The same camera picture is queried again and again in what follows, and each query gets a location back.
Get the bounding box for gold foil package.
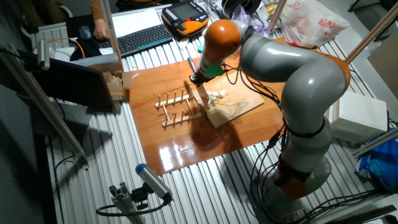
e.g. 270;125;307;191
264;1;279;19

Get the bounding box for aluminium camera bracket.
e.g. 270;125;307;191
108;182;147;224

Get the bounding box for large glossy wooden board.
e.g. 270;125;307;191
126;37;321;177

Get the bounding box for aluminium frame profile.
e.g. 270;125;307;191
353;127;398;156

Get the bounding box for steel cleaver knife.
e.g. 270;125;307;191
187;57;210;110

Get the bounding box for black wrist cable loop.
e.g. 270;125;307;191
222;63;280;106

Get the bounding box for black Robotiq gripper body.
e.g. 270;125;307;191
190;72;215;87

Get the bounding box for black monitor screen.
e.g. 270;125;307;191
30;57;116;110

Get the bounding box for person hand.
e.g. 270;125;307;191
93;19;110;42

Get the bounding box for stacked wooden blocks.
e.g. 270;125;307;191
102;70;133;102

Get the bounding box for orange cable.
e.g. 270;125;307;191
46;37;86;59

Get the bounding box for blue plastic bag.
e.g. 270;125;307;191
356;130;398;191

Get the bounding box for slanted aluminium frame post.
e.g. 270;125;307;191
0;43;90;169

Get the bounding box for white plastic drawer box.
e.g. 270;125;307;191
329;90;389;144

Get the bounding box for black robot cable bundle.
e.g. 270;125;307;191
248;124;299;224

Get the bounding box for white paper sheet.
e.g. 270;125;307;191
111;8;170;38

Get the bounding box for brown cardboard sheet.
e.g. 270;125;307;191
368;30;398;100

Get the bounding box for orange black teach pendant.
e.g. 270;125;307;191
161;1;210;37

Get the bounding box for clear plastic bag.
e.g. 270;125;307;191
231;4;266;35

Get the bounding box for wooden peg dish rack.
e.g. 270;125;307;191
154;86;202;128

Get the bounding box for grey camera blue cap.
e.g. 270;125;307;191
135;163;174;202

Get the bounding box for blue computer mouse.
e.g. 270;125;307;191
78;25;93;40

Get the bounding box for black camera cable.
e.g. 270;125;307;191
95;198;170;217

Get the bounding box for upright frame post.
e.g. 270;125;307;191
99;0;124;72

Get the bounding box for black mouse pad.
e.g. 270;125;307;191
65;14;108;62

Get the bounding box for black round device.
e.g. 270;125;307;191
217;0;262;21

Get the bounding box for bamboo cutting board wire handle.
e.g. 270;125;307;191
193;73;265;128

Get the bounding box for black computer keyboard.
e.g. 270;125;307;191
98;23;174;57

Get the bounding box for white plastic bag red print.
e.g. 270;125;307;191
279;0;351;49

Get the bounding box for person forearm brown sleeve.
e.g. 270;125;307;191
90;0;106;22

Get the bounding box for grey depth camera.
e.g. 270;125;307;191
36;39;51;72

